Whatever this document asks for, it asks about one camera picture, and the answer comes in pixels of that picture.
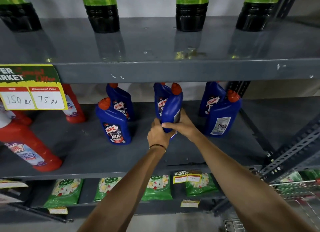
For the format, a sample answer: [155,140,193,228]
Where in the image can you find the person's right forearm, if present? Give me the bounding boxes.
[191,133,317,232]

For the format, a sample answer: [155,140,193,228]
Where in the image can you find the person's right hand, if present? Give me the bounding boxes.
[161,108,202,143]

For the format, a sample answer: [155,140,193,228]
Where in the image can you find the green flowered detergent packet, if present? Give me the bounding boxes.
[141,175,173,201]
[43,178,84,209]
[94,177,123,202]
[185,173,219,197]

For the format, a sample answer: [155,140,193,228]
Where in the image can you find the blue toilet cleaner bottle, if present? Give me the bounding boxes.
[95,97,132,145]
[204,90,242,138]
[199,82,227,118]
[153,83,173,120]
[161,83,184,139]
[106,83,136,122]

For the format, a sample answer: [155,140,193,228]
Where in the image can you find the wire shopping cart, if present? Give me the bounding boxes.
[223,179,320,232]

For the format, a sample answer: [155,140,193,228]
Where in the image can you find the green packets in cart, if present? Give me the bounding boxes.
[279,169,320,190]

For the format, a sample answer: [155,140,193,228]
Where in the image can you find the thin dark gold bracelet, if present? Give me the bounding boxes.
[149,144,167,154]

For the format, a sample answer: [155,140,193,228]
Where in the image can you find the person's left forearm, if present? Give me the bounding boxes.
[77,146,167,232]

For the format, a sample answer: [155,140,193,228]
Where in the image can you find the grey metal shelf board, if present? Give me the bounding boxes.
[0,16,320,84]
[0,97,320,181]
[7,177,227,221]

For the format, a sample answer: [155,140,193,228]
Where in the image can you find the dark bottle with green label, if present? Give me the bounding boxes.
[0,0,42,32]
[236,0,284,32]
[79,0,120,34]
[176,0,212,32]

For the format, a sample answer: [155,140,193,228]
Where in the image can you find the small yellow price tag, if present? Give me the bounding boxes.
[173,170,203,184]
[0,179,29,190]
[180,199,201,208]
[48,207,68,215]

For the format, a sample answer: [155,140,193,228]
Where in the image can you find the red toilet cleaner bottle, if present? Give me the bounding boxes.
[62,84,87,124]
[0,122,63,172]
[0,100,33,130]

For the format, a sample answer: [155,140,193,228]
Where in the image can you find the large yellow green price tag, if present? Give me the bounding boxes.
[0,64,68,111]

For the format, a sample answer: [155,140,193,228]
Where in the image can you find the grey slotted angle post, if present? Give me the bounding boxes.
[259,119,320,184]
[226,81,251,98]

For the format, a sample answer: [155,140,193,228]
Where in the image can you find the person's left hand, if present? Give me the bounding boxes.
[147,118,176,150]

